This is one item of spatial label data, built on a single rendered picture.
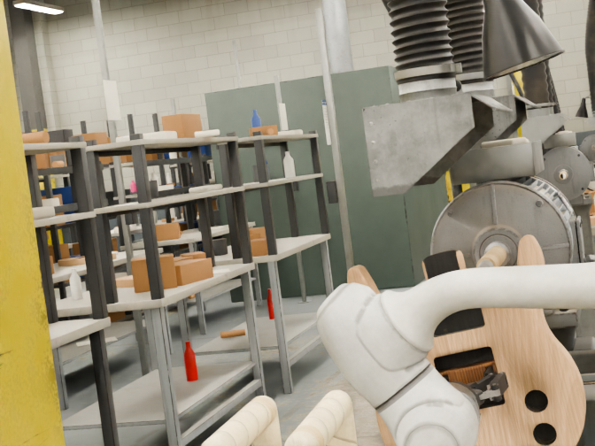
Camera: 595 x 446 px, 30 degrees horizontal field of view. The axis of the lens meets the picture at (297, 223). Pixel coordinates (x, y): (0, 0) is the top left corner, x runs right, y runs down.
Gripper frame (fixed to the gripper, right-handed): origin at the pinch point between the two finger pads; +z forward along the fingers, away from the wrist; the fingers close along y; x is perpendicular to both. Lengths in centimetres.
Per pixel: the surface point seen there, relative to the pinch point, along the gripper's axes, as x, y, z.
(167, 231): 51, -379, 781
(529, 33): 53, 24, -3
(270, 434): 12, -9, -73
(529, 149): 35.0, 17.6, 21.8
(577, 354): -3.9, 16.4, 25.9
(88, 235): 48, -187, 247
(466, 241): 21.9, 3.0, 16.7
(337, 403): 15, 0, -76
